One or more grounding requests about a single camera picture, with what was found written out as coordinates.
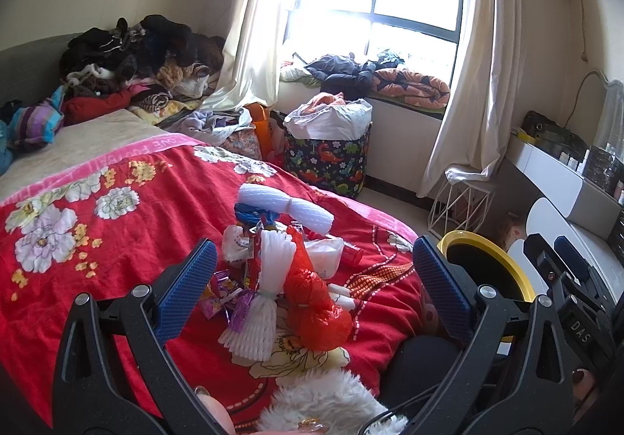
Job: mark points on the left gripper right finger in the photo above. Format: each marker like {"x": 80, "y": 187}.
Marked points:
{"x": 512, "y": 375}

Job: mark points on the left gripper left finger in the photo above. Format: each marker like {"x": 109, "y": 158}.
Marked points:
{"x": 91, "y": 393}

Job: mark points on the white plastic bag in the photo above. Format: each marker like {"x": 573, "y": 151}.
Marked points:
{"x": 325, "y": 255}

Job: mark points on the blue plastic bag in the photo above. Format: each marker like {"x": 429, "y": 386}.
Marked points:
{"x": 251, "y": 216}

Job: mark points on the yellow rimmed black trash bin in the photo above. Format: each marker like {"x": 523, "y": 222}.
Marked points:
{"x": 487, "y": 264}

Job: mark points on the right hand painted nails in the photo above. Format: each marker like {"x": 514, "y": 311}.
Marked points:
{"x": 584, "y": 387}

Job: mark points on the left hand painted nails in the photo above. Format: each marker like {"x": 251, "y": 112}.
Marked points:
{"x": 216, "y": 409}

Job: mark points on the white dresser cabinet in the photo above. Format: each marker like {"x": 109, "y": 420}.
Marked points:
{"x": 570, "y": 206}

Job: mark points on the red tube snack package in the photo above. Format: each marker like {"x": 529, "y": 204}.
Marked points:
{"x": 352, "y": 255}

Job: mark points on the white fluffy sleeve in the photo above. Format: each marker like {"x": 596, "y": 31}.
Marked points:
{"x": 336, "y": 399}

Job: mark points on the red floral bed quilt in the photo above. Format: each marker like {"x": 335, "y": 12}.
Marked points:
{"x": 120, "y": 222}

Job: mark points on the black bag on dresser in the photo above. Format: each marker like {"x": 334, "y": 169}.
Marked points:
{"x": 552, "y": 138}

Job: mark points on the dinosaur print laundry basket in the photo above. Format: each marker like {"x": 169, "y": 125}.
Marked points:
{"x": 338, "y": 166}

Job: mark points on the cream curtain right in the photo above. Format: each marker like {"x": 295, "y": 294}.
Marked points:
{"x": 477, "y": 123}

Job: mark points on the cream curtain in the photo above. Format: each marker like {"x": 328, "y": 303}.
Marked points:
{"x": 252, "y": 56}
{"x": 477, "y": 123}

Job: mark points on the orange patterned blanket on sill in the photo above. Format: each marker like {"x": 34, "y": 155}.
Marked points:
{"x": 412, "y": 88}

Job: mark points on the white clothes in basket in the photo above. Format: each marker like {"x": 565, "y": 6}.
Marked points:
{"x": 329, "y": 116}

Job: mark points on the dark blue jacket on sill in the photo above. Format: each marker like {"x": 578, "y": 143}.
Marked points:
{"x": 340, "y": 74}

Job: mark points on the striped purple cloth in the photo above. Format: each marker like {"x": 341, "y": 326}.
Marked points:
{"x": 33, "y": 128}

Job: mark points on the orange bag beside bed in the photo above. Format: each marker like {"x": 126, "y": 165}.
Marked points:
{"x": 261, "y": 121}

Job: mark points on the cream curtain left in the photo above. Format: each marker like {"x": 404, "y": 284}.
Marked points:
{"x": 252, "y": 56}

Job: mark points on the pile of dark clothes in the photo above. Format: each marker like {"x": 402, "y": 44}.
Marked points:
{"x": 171, "y": 54}

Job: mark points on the white wire side stool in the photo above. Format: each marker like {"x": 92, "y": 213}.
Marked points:
{"x": 462, "y": 202}

